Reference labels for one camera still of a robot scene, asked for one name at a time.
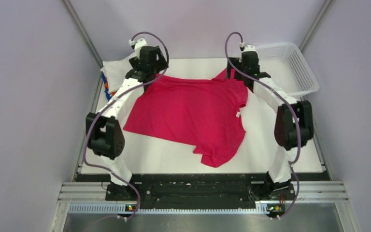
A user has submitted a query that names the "red t shirt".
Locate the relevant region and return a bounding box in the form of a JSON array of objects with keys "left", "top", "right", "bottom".
[{"left": 124, "top": 71, "right": 248, "bottom": 168}]

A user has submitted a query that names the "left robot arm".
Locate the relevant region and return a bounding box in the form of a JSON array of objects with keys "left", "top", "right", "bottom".
[{"left": 85, "top": 38, "right": 169, "bottom": 200}]

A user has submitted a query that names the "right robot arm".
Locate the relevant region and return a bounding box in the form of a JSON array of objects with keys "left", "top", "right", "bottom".
[{"left": 227, "top": 42, "right": 314, "bottom": 199}]

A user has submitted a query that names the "white plastic basket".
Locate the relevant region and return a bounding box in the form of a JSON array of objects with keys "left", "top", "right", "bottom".
[{"left": 256, "top": 43, "right": 320, "bottom": 99}]

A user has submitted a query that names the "white folded t shirt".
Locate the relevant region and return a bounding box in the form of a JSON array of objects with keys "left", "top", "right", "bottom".
[{"left": 100, "top": 53, "right": 136, "bottom": 92}]

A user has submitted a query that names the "blue floral folded t shirt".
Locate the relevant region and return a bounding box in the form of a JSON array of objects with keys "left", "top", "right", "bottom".
[{"left": 101, "top": 72, "right": 116, "bottom": 101}]

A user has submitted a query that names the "right aluminium frame post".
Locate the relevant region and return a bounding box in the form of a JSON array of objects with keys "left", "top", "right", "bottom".
[{"left": 299, "top": 0, "right": 335, "bottom": 53}]

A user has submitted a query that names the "aluminium frame post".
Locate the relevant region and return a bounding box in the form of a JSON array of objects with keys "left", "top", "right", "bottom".
[
  {"left": 299, "top": 0, "right": 335, "bottom": 53},
  {"left": 61, "top": 0, "right": 102, "bottom": 68}
]

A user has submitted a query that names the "left aluminium frame post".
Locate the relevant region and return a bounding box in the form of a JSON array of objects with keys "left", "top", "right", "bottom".
[{"left": 61, "top": 0, "right": 102, "bottom": 68}]

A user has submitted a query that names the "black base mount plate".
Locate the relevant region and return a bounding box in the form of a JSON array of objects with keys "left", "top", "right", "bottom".
[{"left": 76, "top": 173, "right": 330, "bottom": 211}]

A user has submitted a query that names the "white slotted cable duct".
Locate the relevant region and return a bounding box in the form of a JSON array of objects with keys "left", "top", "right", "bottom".
[{"left": 68, "top": 203, "right": 269, "bottom": 214}]

